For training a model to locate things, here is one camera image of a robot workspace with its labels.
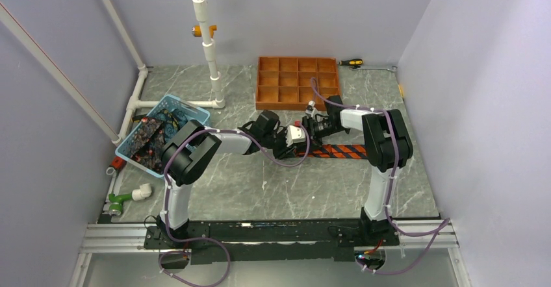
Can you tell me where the orange black screwdriver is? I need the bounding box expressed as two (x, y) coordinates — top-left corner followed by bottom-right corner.
(339, 58), (363, 68)

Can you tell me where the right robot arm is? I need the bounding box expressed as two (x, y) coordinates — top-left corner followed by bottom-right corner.
(297, 95), (413, 245)

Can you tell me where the white corner pipe frame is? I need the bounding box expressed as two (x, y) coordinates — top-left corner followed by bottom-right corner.
(88, 0), (216, 142)

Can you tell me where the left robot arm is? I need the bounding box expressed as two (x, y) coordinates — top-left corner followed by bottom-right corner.
(157, 110), (311, 248)

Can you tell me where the silver wrench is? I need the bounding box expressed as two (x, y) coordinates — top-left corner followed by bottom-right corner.
(351, 66), (398, 73)

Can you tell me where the white diagonal wall pipe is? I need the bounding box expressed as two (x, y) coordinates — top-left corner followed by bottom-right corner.
(1, 3), (121, 144)

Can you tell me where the orange navy striped tie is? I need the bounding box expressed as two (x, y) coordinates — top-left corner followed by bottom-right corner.
(307, 144), (368, 160)

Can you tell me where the green white pipe fitting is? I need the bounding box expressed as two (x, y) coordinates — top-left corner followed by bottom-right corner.
(107, 183), (152, 216)

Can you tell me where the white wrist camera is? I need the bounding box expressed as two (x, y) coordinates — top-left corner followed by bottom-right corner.
(285, 125), (308, 147)
(305, 100), (325, 121)

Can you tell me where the white pvc pipe stand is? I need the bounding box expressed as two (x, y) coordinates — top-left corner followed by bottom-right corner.
(192, 0), (225, 108)

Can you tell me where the brown compartment tray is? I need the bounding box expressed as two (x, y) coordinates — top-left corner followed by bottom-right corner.
(255, 56), (342, 111)

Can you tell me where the dark patterned ties pile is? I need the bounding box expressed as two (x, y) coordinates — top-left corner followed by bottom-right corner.
(129, 109), (188, 173)

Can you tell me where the blue plastic basket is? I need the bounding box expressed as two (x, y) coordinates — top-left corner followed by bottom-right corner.
(116, 94), (211, 178)

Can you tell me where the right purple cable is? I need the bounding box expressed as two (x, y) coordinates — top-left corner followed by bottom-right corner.
(309, 77), (451, 277)

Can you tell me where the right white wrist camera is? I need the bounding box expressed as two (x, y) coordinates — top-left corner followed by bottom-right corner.
(305, 100), (325, 121)

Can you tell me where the purple cable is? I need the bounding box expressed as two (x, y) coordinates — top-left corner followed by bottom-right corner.
(309, 77), (451, 277)
(158, 125), (312, 287)

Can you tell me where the orange pipe clamp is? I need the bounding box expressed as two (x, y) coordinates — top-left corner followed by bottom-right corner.
(192, 25), (218, 38)

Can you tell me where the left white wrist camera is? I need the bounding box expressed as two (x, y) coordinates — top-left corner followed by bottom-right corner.
(285, 125), (308, 147)

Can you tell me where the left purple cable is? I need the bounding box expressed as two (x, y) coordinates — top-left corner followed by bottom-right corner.
(158, 125), (312, 287)

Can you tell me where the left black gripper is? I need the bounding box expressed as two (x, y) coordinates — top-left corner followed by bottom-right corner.
(262, 127), (296, 160)

